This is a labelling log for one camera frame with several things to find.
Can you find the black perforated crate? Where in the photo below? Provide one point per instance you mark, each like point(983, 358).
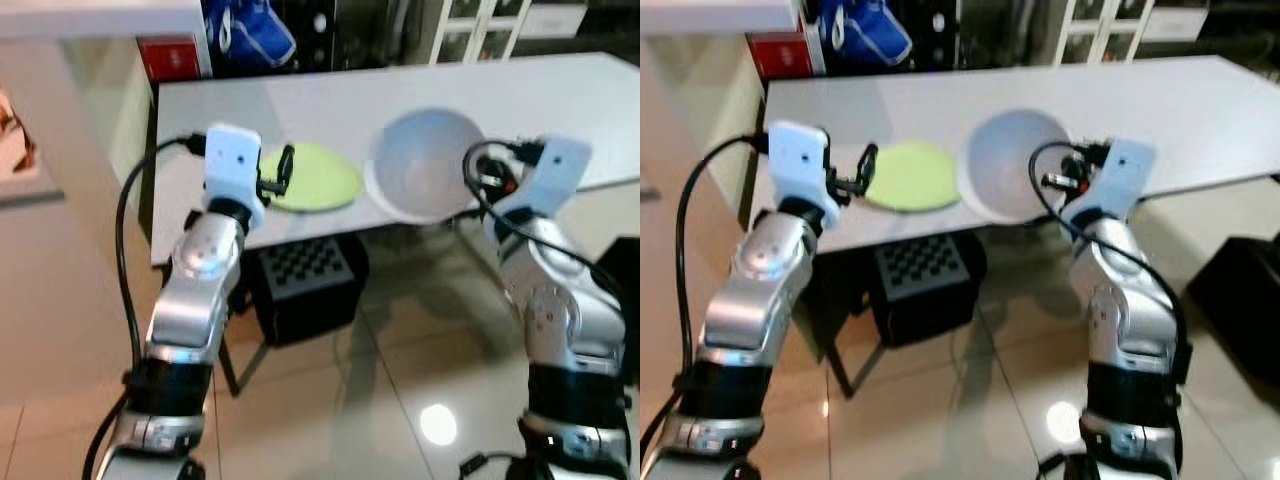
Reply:
point(300, 290)
point(925, 290)

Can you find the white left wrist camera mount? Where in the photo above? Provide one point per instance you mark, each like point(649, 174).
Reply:
point(798, 160)
point(232, 160)

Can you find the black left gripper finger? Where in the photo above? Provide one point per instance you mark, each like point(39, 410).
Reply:
point(286, 165)
point(868, 165)

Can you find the white table black legs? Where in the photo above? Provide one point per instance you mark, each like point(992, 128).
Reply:
point(400, 85)
point(1150, 90)

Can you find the green plate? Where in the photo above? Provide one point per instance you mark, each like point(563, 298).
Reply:
point(915, 178)
point(320, 180)

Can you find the white bowl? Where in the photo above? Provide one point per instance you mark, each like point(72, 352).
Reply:
point(1010, 160)
point(425, 165)

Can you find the white kitchen counter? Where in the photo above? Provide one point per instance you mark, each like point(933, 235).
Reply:
point(100, 18)
point(720, 15)

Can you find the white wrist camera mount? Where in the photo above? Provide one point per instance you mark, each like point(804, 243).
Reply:
point(798, 160)
point(1122, 170)
point(555, 165)
point(232, 160)

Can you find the red box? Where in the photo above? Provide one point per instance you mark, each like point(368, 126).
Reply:
point(780, 55)
point(170, 58)

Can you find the black box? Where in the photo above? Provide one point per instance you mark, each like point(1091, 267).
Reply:
point(1240, 290)
point(628, 265)

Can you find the white glass door cabinet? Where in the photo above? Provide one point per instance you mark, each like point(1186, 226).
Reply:
point(1110, 30)
point(470, 30)

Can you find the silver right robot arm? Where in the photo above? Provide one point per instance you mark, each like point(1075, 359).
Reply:
point(560, 320)
point(1125, 320)

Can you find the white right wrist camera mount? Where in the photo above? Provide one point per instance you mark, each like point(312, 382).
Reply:
point(555, 165)
point(1122, 170)

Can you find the blue bag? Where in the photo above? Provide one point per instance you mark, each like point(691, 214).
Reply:
point(865, 35)
point(255, 35)

